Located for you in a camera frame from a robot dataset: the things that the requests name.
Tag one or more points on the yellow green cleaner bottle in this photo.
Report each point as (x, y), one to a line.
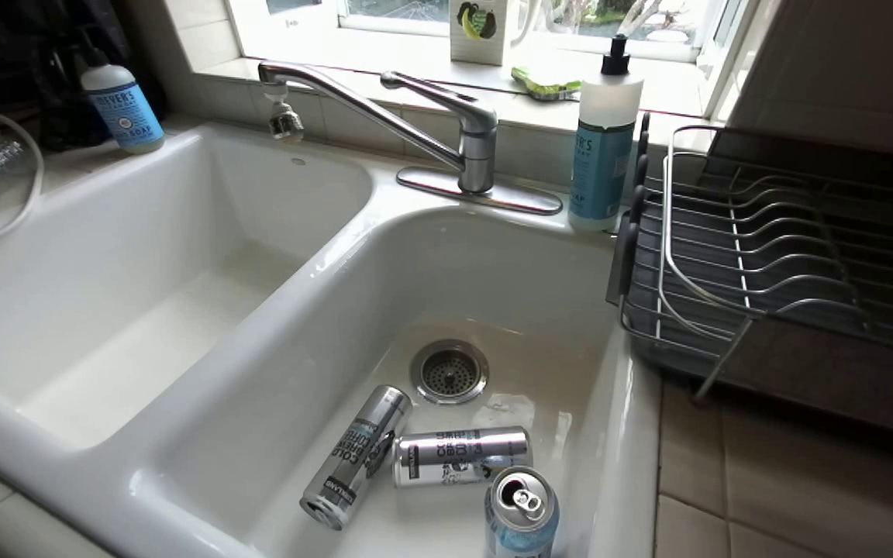
(478, 36)

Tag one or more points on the chrome sink faucet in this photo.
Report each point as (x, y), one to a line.
(478, 145)

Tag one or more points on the white double basin sink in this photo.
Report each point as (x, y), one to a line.
(294, 300)

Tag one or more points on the pump bottle with blue label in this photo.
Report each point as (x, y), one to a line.
(604, 166)

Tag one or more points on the blue bottle with white cap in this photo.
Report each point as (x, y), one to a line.
(126, 114)

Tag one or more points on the perforated metal drain strainer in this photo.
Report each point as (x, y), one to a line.
(452, 374)

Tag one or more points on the silver can with dark print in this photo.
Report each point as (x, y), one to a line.
(463, 455)

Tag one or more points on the silver slim can grey label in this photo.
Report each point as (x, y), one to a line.
(354, 460)

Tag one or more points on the light blue opened can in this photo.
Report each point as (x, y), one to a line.
(523, 528)

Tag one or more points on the clear glass at left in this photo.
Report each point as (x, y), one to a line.
(39, 171)

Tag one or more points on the white window frame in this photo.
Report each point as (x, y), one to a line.
(385, 49)

